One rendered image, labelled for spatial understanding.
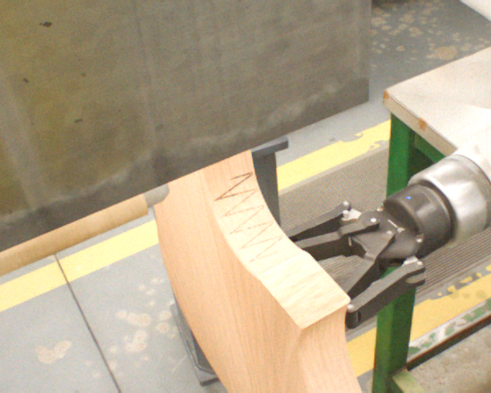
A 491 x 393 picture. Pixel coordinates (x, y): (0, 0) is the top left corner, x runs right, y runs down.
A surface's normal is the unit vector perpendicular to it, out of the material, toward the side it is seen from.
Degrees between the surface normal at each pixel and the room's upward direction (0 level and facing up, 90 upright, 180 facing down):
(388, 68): 0
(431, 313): 0
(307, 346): 91
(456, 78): 0
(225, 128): 90
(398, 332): 90
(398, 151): 90
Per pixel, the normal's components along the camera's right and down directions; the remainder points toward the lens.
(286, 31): 0.48, 0.56
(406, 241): -0.16, -0.78
